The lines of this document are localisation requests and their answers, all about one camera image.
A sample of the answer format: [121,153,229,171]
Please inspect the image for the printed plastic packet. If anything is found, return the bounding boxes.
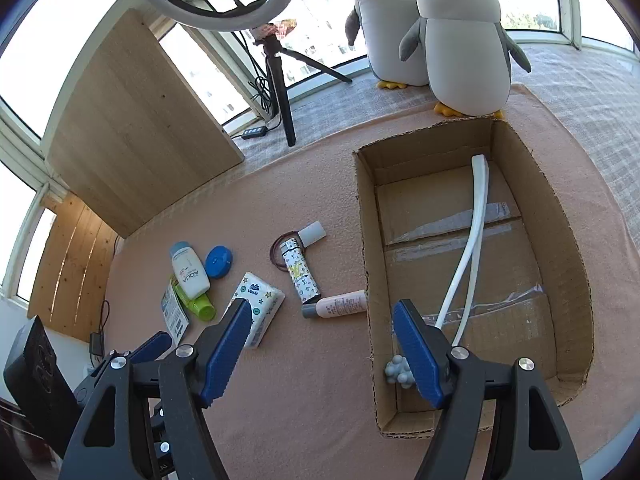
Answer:
[160,284,190,346]

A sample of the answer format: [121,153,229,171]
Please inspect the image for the white sunscreen bottle blue cap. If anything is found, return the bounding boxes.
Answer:
[169,242,210,299]

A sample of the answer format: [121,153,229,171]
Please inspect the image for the white massager with grey balls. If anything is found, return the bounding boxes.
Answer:
[383,154,490,390]

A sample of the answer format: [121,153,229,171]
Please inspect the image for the star-patterned tissue pack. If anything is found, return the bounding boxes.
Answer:
[229,272,285,349]

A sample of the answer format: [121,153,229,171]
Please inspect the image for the dark red hair tie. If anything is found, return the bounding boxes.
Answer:
[270,231,302,274]

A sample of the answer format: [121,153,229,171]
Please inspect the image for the translucent white cap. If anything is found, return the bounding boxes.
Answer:
[297,221,326,248]

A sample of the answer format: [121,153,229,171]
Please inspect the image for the green tube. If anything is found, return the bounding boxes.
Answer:
[170,276,217,322]

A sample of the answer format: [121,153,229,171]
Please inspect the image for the black power adapter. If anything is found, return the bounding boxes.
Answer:
[89,332,104,358]

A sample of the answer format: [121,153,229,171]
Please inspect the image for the pine wooden headboard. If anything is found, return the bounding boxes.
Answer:
[27,193,117,342]

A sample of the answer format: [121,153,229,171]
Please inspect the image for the blue round lid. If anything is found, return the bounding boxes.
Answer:
[204,245,233,280]

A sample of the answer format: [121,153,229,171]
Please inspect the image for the cardboard box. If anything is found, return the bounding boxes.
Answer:
[355,118,594,439]

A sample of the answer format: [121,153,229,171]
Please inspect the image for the pink blanket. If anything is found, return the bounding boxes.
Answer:
[105,86,639,479]

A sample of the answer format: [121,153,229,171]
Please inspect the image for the patterned lighter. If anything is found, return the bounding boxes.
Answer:
[280,237,320,304]

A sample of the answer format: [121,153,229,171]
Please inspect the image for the pink bottle grey cap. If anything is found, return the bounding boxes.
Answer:
[302,290,367,318]

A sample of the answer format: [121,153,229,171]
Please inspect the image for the light wooden board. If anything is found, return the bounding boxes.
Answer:
[44,9,244,237]

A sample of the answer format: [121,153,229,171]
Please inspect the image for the black tripod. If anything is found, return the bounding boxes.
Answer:
[250,24,352,148]

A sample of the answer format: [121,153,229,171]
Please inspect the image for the plaid bed sheet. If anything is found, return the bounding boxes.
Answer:
[232,41,640,241]

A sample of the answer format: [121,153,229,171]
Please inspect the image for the small grey penguin plush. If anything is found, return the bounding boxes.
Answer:
[398,0,532,119]

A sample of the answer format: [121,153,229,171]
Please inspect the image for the large grey penguin plush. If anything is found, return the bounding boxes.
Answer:
[345,0,428,89]

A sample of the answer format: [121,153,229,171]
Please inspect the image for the black charging cable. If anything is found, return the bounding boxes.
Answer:
[96,299,113,361]

